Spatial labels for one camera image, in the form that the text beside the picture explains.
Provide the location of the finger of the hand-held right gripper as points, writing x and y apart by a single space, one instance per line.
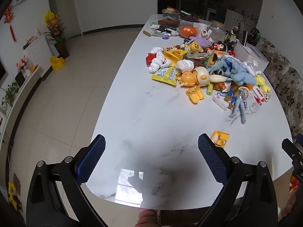
290 146

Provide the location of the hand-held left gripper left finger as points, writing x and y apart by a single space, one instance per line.
91 160

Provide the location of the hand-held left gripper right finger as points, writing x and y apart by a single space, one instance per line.
213 160

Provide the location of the yellow snack packet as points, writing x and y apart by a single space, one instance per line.
165 75

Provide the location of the large white tissue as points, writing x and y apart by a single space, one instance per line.
159 62

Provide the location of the grey blue octopus toy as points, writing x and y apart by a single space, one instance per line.
239 108

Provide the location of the white tube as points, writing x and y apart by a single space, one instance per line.
219 101

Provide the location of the floral sofa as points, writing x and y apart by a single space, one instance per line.
287 85

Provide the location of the yellow plastic toy piece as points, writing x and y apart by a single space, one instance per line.
195 94

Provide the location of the yellow plush toy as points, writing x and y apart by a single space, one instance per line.
262 83

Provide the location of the pink knit cloth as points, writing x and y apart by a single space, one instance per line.
149 218

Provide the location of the yellow toy truck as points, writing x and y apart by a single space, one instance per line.
13 194

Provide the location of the orange duck toy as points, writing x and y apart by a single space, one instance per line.
188 79

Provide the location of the cream egg toy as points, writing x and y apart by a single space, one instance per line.
202 75

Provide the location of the light blue plush toy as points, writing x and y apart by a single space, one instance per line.
242 73

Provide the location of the blue lobster toy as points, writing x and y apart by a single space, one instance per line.
220 66

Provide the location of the white cardboard box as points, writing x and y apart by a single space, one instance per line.
248 55

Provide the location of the yellow potty chair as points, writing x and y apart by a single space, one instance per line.
57 62

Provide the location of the green trailing plant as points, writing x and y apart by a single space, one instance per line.
10 94

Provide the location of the yellow toy excavator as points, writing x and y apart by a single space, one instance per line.
174 54

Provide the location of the red black figure toy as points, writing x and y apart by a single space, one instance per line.
218 45

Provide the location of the yellow round face toy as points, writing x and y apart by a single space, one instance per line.
195 46

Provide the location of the red toy car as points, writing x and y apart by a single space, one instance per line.
150 59

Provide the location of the purple plush toy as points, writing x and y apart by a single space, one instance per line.
203 41

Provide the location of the pink flower bouquet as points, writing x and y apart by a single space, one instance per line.
23 62

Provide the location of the white radiator cabinet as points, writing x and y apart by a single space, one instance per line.
39 52

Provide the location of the small crumpled white tissue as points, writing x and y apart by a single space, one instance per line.
156 50

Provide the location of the white rabbit toy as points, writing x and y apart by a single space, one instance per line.
208 35

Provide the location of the glass jar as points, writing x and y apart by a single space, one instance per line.
217 31

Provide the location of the orange pumpkin toy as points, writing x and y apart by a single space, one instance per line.
187 31

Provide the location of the white mug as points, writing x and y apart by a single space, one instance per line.
202 29

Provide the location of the small purple toy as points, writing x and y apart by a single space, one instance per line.
166 37

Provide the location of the potted yellow orange flowers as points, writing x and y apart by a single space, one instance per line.
55 28

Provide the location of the white pegboard cabinet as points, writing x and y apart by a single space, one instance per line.
234 17

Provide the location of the brown loaf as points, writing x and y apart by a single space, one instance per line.
168 23

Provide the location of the dark bowl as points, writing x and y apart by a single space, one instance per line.
190 17

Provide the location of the white door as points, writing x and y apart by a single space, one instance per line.
68 11

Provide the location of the metal tin box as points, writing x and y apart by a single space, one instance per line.
171 14

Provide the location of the flat yellow toy frame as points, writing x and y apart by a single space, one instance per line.
221 138

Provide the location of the red knot wall decoration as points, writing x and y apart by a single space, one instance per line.
9 16

